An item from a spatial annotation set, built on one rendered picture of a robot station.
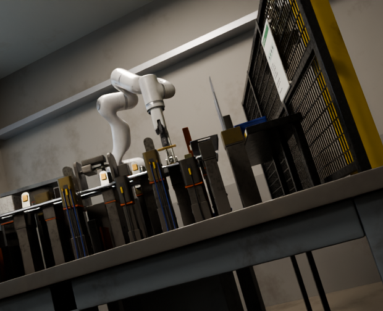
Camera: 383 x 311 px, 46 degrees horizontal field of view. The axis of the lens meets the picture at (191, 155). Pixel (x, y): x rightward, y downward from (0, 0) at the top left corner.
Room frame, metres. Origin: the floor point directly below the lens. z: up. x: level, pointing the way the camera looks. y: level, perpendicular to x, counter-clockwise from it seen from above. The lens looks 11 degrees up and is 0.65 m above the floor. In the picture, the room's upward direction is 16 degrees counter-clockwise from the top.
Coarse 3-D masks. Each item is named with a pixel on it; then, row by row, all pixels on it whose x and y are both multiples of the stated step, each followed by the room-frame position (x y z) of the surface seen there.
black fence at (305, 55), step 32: (288, 0) 1.43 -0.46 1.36; (256, 32) 1.98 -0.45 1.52; (288, 32) 1.55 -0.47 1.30; (320, 32) 1.27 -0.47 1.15; (256, 64) 2.29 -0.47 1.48; (288, 64) 1.67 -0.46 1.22; (320, 64) 1.30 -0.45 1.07; (256, 96) 2.53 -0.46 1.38; (288, 96) 1.80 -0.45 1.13; (320, 96) 1.45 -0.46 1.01; (320, 128) 1.58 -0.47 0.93; (352, 128) 1.27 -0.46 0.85; (320, 160) 1.71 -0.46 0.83; (320, 288) 2.53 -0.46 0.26
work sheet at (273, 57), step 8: (264, 32) 1.82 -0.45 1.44; (264, 40) 1.86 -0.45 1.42; (272, 40) 1.73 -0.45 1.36; (264, 48) 1.91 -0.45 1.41; (272, 48) 1.77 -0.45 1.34; (272, 56) 1.82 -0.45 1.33; (272, 64) 1.87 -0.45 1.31; (280, 64) 1.74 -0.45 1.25; (272, 72) 1.92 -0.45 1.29; (280, 72) 1.78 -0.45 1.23; (280, 80) 1.82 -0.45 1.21; (280, 88) 1.87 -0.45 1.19; (288, 88) 1.74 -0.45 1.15; (280, 96) 1.92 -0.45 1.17
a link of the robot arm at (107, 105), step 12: (108, 96) 2.24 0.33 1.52; (120, 96) 2.26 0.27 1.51; (108, 108) 2.24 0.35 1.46; (120, 108) 2.29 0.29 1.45; (108, 120) 2.30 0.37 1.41; (120, 120) 2.31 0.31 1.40; (120, 132) 2.33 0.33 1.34; (120, 144) 2.36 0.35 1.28; (120, 156) 2.38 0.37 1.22; (108, 168) 2.42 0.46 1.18
